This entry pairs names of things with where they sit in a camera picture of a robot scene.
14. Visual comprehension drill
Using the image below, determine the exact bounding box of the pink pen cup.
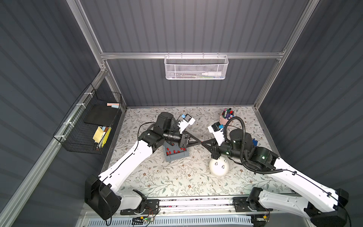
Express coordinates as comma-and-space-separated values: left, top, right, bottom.
219, 108, 234, 125

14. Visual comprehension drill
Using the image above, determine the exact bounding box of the pink eraser block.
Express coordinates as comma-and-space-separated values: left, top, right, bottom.
107, 103, 120, 109

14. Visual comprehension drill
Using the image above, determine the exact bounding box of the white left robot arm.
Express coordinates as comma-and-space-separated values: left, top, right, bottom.
85, 112, 201, 221

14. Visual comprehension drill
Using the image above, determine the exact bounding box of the black wire wall basket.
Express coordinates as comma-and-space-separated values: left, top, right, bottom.
54, 84, 123, 155

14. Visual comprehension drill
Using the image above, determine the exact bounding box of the white dome with screws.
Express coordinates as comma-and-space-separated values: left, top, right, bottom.
209, 156, 230, 177

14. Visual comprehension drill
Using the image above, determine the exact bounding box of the white marker in basket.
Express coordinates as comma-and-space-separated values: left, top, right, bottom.
201, 72, 223, 78

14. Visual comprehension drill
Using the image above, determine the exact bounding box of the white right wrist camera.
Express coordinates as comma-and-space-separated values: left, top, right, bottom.
208, 122, 225, 146

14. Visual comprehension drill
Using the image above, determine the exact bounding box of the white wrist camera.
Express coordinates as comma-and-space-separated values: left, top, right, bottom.
208, 122, 225, 146
178, 114, 196, 134

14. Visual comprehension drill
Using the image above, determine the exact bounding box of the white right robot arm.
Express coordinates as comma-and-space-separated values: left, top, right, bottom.
202, 117, 352, 227

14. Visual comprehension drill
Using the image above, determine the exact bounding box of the black notebook in basket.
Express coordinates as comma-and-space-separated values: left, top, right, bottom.
84, 105, 118, 127

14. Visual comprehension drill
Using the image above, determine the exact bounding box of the grey plastic parts bin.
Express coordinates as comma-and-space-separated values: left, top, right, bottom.
164, 142, 190, 162

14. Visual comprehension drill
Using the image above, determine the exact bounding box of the white wire mesh basket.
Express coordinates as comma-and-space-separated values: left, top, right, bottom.
164, 54, 229, 80

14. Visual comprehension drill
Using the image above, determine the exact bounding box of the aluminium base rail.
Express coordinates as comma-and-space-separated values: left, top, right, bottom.
85, 189, 309, 220

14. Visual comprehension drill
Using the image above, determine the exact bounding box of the yellow sticky note pad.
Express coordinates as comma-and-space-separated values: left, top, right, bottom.
93, 126, 106, 143

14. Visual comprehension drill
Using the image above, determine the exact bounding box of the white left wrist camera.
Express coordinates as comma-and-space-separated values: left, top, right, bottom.
178, 114, 196, 134

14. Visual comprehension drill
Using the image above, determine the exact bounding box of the blue stapler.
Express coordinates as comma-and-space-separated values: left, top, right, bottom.
252, 139, 258, 147

